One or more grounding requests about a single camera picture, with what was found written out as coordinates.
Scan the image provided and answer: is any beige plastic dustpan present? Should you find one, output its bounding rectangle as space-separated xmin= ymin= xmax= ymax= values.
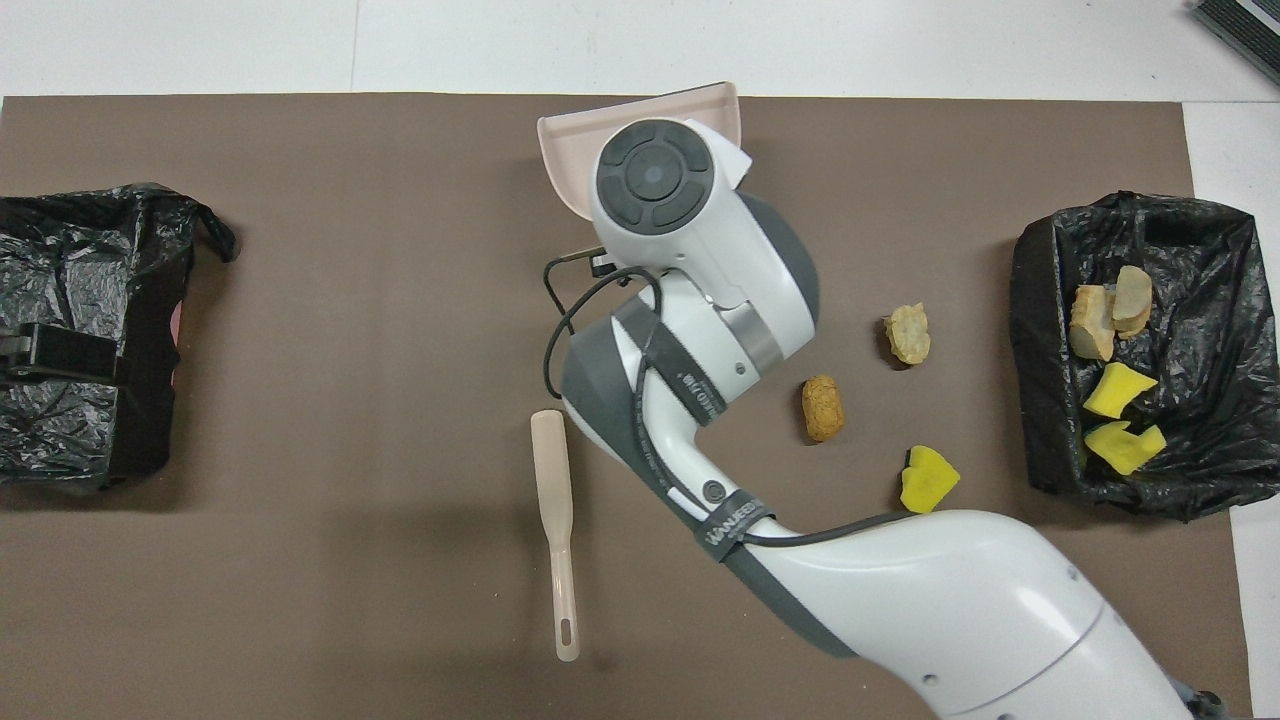
xmin=537 ymin=82 xmax=743 ymax=219

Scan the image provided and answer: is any notched yellow green sponge piece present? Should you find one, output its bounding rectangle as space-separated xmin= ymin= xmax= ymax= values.
xmin=900 ymin=445 xmax=962 ymax=515

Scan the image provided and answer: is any tan orange foam chunk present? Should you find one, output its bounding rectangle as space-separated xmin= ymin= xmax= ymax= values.
xmin=1068 ymin=285 xmax=1116 ymax=362

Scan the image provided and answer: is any small yellow green sponge piece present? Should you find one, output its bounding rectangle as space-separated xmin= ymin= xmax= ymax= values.
xmin=1083 ymin=362 xmax=1159 ymax=419

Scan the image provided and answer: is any pale tan foam chunk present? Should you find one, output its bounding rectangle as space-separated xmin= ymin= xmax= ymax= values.
xmin=1112 ymin=265 xmax=1154 ymax=339

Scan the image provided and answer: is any large yellow green sponge piece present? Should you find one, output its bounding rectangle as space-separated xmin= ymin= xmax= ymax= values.
xmin=1085 ymin=420 xmax=1168 ymax=476

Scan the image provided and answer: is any black bag lined bin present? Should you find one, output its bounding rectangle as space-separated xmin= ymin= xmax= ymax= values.
xmin=0 ymin=183 xmax=238 ymax=493
xmin=1008 ymin=190 xmax=1259 ymax=523

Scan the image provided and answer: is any brown oval cork lump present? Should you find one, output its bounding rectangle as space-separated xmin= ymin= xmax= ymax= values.
xmin=801 ymin=374 xmax=846 ymax=443

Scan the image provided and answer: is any brown table mat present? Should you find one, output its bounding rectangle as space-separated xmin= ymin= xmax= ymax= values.
xmin=0 ymin=93 xmax=1256 ymax=720

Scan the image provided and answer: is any pale rounded foam chunk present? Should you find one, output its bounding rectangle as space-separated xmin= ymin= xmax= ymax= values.
xmin=884 ymin=303 xmax=932 ymax=366

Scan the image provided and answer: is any dark ribbed grille object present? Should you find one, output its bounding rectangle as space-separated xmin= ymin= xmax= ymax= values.
xmin=1192 ymin=0 xmax=1280 ymax=59

